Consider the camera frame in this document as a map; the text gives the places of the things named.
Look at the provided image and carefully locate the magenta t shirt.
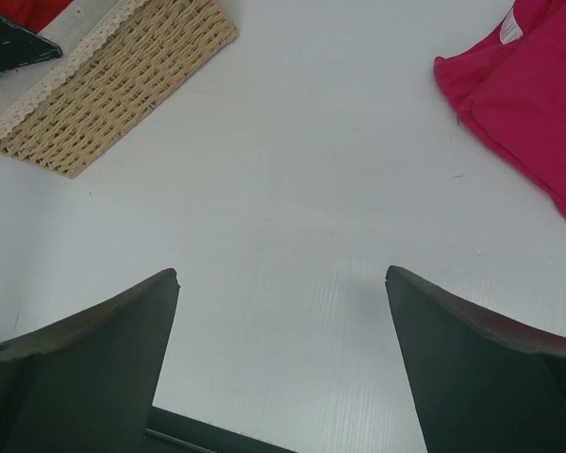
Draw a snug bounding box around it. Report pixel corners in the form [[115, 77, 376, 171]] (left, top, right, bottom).
[[433, 1, 566, 220]]

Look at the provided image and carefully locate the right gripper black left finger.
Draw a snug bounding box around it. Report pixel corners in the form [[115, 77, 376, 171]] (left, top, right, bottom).
[[0, 269, 179, 452]]

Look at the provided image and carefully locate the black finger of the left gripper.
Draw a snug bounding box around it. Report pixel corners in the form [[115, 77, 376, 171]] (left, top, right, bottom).
[[0, 14, 63, 74]]

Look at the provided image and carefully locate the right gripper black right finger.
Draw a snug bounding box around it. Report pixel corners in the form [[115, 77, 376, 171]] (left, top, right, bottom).
[[386, 266, 566, 452]]

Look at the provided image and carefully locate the wicker basket with cloth liner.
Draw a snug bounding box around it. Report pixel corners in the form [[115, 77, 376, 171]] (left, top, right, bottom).
[[0, 1, 239, 178]]

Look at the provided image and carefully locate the red t shirt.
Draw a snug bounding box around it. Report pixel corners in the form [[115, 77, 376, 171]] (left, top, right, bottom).
[[0, 0, 124, 32]]

